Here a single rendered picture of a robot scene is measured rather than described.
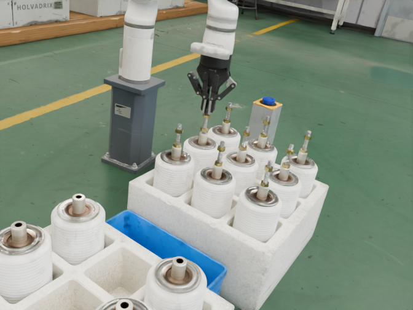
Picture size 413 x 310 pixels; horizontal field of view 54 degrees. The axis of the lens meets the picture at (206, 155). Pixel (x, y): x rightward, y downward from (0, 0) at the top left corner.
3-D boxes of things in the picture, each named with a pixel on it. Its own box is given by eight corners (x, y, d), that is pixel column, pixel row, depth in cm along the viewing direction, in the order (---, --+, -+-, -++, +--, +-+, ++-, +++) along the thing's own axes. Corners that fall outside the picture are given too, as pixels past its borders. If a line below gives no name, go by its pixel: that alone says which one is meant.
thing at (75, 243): (43, 283, 82) (39, 209, 73) (81, 259, 89) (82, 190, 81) (74, 309, 77) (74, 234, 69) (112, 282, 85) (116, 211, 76)
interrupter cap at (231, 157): (244, 152, 108) (245, 150, 107) (260, 166, 102) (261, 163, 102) (220, 155, 104) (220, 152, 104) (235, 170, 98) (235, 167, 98)
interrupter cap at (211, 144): (217, 141, 112) (217, 138, 111) (214, 152, 105) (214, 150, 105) (190, 136, 112) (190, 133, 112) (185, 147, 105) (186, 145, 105)
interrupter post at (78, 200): (69, 211, 75) (69, 196, 73) (79, 206, 77) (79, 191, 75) (77, 217, 74) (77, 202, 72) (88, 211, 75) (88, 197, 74)
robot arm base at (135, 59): (115, 79, 129) (117, 23, 121) (131, 73, 137) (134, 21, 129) (139, 86, 126) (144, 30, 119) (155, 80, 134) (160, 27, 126)
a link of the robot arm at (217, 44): (188, 52, 91) (192, 24, 89) (203, 44, 101) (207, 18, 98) (227, 61, 90) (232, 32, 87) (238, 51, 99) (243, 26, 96)
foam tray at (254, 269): (124, 239, 107) (128, 181, 99) (204, 184, 138) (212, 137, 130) (253, 317, 91) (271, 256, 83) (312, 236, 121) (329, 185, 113)
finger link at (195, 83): (193, 69, 102) (206, 90, 103) (187, 73, 103) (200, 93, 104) (189, 72, 100) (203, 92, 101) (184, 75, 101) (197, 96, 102)
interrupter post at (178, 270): (166, 277, 64) (169, 261, 62) (176, 269, 66) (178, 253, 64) (178, 284, 63) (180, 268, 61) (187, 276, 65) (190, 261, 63)
